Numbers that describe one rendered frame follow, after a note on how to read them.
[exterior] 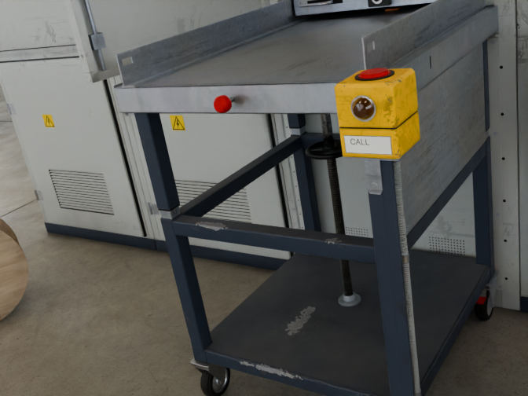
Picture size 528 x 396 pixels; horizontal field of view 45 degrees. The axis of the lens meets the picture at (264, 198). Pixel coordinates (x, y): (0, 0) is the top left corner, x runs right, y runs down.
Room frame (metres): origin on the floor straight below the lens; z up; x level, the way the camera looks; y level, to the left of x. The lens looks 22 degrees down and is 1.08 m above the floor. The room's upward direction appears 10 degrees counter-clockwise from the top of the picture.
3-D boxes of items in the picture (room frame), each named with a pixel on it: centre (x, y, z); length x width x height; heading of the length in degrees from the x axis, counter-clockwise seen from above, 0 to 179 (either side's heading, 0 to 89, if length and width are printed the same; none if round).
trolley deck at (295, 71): (1.44, -0.18, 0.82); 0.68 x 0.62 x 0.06; 143
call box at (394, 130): (0.79, -0.16, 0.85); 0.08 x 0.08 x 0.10; 53
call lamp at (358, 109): (0.76, -0.14, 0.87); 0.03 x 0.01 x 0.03; 53
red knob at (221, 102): (1.15, 0.04, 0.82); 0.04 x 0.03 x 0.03; 143
